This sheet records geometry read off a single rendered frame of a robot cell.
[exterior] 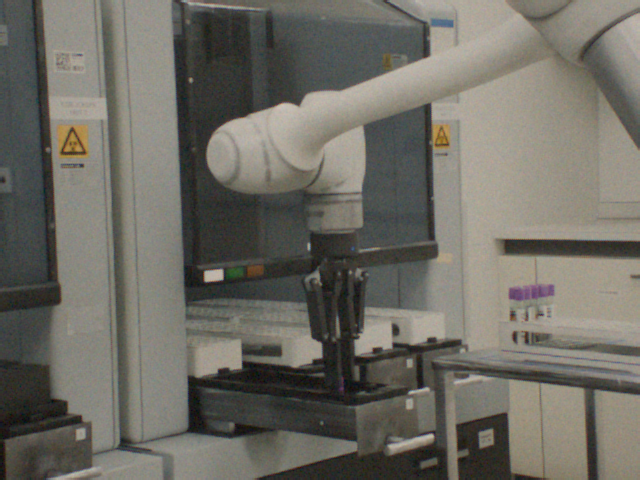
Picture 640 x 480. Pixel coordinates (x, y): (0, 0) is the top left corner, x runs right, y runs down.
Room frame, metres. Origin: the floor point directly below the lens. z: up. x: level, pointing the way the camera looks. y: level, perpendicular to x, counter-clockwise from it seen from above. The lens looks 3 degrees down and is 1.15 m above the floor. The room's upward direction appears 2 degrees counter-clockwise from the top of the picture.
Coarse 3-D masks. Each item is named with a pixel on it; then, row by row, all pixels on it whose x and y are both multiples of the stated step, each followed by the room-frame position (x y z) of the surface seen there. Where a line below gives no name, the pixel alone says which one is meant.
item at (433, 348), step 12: (408, 348) 2.44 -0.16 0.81; (420, 348) 2.42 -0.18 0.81; (432, 348) 2.44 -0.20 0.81; (444, 348) 2.45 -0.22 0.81; (456, 348) 2.48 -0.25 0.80; (468, 348) 2.50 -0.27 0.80; (420, 360) 2.41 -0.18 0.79; (420, 372) 2.41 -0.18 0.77; (432, 372) 2.42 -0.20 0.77; (432, 384) 2.42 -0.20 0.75; (456, 384) 2.40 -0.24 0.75; (468, 384) 2.43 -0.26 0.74
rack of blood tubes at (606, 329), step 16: (544, 320) 2.21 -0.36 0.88; (560, 320) 2.21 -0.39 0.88; (576, 320) 2.21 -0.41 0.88; (592, 320) 2.20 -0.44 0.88; (592, 336) 2.10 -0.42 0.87; (608, 336) 2.08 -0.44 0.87; (624, 336) 2.06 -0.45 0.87; (512, 352) 2.21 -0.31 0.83; (528, 352) 2.18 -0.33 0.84; (544, 352) 2.16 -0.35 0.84; (560, 352) 2.14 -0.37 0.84; (576, 352) 2.12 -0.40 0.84; (592, 352) 2.21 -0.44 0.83; (608, 352) 2.19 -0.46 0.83; (624, 352) 2.17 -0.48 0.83; (608, 368) 2.08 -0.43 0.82; (624, 368) 2.06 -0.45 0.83
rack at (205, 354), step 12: (192, 336) 2.30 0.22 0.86; (204, 336) 2.28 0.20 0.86; (192, 348) 2.16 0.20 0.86; (204, 348) 2.17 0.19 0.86; (216, 348) 2.18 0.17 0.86; (228, 348) 2.20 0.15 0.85; (240, 348) 2.22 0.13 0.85; (192, 360) 2.16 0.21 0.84; (204, 360) 2.16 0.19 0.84; (216, 360) 2.18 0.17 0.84; (228, 360) 2.20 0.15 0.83; (240, 360) 2.22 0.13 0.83; (192, 372) 2.16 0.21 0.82; (204, 372) 2.16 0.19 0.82; (216, 372) 2.18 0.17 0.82
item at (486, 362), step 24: (576, 336) 2.47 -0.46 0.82; (432, 360) 2.25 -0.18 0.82; (456, 360) 2.22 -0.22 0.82; (480, 360) 2.21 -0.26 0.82; (504, 360) 2.20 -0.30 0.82; (576, 384) 2.05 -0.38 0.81; (600, 384) 2.02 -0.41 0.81; (624, 384) 1.99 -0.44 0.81; (600, 408) 2.54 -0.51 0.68; (600, 432) 2.54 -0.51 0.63; (456, 456) 2.25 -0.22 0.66; (600, 456) 2.53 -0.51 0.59
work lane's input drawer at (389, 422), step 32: (192, 384) 2.15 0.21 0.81; (224, 384) 2.10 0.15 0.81; (256, 384) 2.15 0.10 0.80; (288, 384) 2.13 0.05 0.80; (320, 384) 2.11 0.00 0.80; (352, 384) 2.06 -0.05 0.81; (384, 384) 2.02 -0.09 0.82; (192, 416) 2.14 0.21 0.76; (224, 416) 2.09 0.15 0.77; (256, 416) 2.04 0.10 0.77; (288, 416) 1.99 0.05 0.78; (320, 416) 1.95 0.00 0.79; (352, 416) 1.91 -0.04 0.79; (384, 416) 1.94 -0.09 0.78; (416, 416) 2.00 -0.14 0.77; (384, 448) 1.89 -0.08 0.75
